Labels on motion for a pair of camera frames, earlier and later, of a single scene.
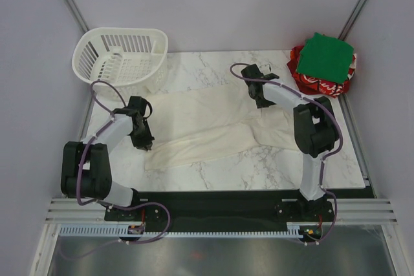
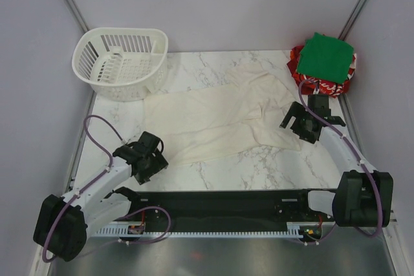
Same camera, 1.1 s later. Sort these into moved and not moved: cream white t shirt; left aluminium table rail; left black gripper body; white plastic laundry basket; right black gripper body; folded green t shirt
Moved: right black gripper body; left black gripper body
Not moved: white plastic laundry basket; left aluminium table rail; cream white t shirt; folded green t shirt
